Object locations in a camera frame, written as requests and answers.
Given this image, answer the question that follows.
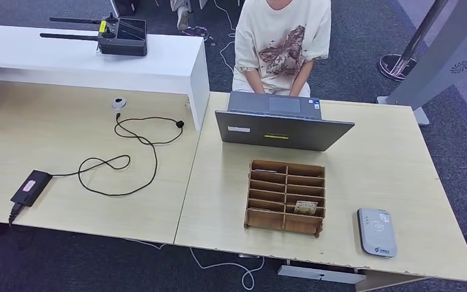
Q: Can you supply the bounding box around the wooden card organizer box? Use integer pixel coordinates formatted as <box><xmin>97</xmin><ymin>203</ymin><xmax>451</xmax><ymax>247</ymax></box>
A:
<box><xmin>244</xmin><ymin>159</ymin><xmax>326</xmax><ymax>238</ymax></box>

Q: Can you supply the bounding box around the person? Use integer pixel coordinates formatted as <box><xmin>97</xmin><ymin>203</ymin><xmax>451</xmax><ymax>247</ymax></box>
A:
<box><xmin>232</xmin><ymin>0</ymin><xmax>332</xmax><ymax>97</ymax></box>

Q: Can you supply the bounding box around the person's shoe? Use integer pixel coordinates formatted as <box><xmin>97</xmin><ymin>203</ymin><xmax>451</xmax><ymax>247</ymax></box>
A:
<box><xmin>170</xmin><ymin>0</ymin><xmax>193</xmax><ymax>32</ymax></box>

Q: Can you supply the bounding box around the grey card reader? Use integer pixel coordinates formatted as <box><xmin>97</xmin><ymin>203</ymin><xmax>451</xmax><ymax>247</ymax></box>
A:
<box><xmin>356</xmin><ymin>207</ymin><xmax>398</xmax><ymax>259</ymax></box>

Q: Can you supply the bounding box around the grey laptop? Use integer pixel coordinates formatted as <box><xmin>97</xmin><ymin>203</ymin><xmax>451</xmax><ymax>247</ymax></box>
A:
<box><xmin>215</xmin><ymin>91</ymin><xmax>356</xmax><ymax>152</ymax></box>

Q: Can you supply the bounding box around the black remote controller with antennas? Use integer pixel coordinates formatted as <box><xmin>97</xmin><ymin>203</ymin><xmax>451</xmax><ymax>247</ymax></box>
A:
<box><xmin>40</xmin><ymin>12</ymin><xmax>148</xmax><ymax>57</ymax></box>

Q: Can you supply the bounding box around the grey table foot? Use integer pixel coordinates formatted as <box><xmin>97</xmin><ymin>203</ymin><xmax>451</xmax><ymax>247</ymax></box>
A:
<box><xmin>277</xmin><ymin>265</ymin><xmax>367</xmax><ymax>285</ymax></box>

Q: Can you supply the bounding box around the black box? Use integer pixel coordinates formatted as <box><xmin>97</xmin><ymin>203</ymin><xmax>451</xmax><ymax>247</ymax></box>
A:
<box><xmin>112</xmin><ymin>0</ymin><xmax>141</xmax><ymax>17</ymax></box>

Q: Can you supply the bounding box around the white desk shelf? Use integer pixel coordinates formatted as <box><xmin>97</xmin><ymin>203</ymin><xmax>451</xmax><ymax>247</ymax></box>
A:
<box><xmin>0</xmin><ymin>24</ymin><xmax>210</xmax><ymax>131</ymax></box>

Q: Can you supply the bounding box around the black power adapter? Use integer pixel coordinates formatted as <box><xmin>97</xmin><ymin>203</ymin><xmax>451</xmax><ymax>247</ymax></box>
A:
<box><xmin>10</xmin><ymin>170</ymin><xmax>54</xmax><ymax>207</ymax></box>

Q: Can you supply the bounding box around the grey kiosk stand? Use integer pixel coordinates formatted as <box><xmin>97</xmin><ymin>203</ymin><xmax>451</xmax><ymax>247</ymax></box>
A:
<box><xmin>376</xmin><ymin>0</ymin><xmax>467</xmax><ymax>127</ymax></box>

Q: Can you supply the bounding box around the black adapter cable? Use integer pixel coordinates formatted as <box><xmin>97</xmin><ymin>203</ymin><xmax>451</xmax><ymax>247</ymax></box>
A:
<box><xmin>50</xmin><ymin>113</ymin><xmax>185</xmax><ymax>198</ymax></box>

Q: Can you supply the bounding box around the white floor cable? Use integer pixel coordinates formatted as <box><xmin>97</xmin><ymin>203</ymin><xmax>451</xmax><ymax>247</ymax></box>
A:
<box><xmin>213</xmin><ymin>0</ymin><xmax>238</xmax><ymax>74</ymax></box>
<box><xmin>122</xmin><ymin>237</ymin><xmax>266</xmax><ymax>291</ymax></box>

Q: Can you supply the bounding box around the purple tangled cable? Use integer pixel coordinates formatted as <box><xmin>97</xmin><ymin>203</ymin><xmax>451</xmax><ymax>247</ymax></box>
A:
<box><xmin>181</xmin><ymin>26</ymin><xmax>217</xmax><ymax>46</ymax></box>

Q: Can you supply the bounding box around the silver stanchion post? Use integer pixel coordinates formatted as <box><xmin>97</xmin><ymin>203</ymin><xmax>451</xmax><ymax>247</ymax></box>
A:
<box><xmin>378</xmin><ymin>0</ymin><xmax>450</xmax><ymax>83</ymax></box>

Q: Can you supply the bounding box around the black power cord plug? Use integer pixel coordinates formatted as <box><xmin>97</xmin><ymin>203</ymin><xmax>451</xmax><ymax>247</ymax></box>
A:
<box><xmin>7</xmin><ymin>203</ymin><xmax>26</xmax><ymax>226</ymax></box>

